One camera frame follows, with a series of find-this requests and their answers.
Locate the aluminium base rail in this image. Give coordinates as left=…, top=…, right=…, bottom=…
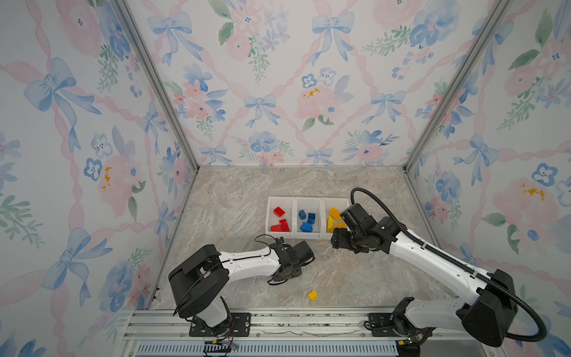
left=116, top=307, right=505, bottom=356

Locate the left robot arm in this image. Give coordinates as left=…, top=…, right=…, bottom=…
left=168, top=238, right=315, bottom=337

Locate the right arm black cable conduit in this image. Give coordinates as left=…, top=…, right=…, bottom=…
left=349, top=187, right=548, bottom=343

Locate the left aluminium corner post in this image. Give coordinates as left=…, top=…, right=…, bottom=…
left=110, top=0, right=199, bottom=174

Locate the yellow long lego brick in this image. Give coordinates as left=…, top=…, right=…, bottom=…
left=332, top=223, right=348, bottom=231
left=329, top=208, right=342, bottom=222

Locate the yellow curved lego brick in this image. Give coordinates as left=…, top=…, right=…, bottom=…
left=327, top=217, right=335, bottom=233

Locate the aluminium corner post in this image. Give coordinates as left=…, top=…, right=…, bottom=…
left=403, top=0, right=513, bottom=174
left=110, top=0, right=199, bottom=174

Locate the blue square lego brick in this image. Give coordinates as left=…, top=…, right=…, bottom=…
left=300, top=222, right=313, bottom=233

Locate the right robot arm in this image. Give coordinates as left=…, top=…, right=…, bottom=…
left=332, top=204, right=517, bottom=347

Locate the small yellow lego brick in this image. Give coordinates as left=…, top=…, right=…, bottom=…
left=308, top=290, right=318, bottom=301

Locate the right aluminium corner post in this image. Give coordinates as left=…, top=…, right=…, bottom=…
left=403, top=0, right=513, bottom=174

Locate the red long lego brick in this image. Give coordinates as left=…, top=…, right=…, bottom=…
left=280, top=219, right=291, bottom=232

